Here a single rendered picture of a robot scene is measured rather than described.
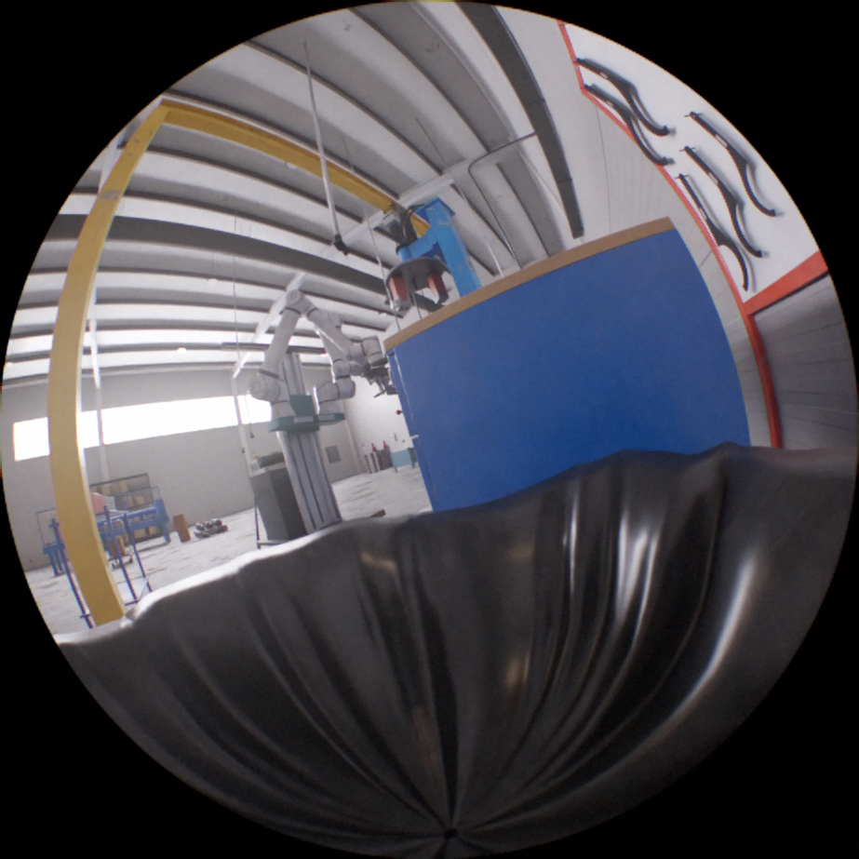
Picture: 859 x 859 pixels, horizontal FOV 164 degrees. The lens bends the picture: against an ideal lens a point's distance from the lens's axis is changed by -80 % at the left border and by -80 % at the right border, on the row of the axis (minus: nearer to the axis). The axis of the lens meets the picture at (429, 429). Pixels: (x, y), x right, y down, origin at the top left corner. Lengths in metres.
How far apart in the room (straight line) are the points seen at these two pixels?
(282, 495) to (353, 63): 6.68
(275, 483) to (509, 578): 2.14
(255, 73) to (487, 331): 6.56
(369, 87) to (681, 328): 6.75
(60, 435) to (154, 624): 1.32
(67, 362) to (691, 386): 1.93
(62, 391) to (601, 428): 1.77
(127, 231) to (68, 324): 5.01
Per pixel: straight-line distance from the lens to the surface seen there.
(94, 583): 1.51
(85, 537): 1.49
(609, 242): 0.51
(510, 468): 0.49
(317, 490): 2.39
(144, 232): 6.66
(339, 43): 6.52
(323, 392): 2.39
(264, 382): 1.91
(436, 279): 2.92
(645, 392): 0.46
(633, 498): 0.21
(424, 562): 0.26
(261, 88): 6.88
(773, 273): 1.29
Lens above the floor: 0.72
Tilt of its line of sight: 2 degrees up
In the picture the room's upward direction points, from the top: 16 degrees counter-clockwise
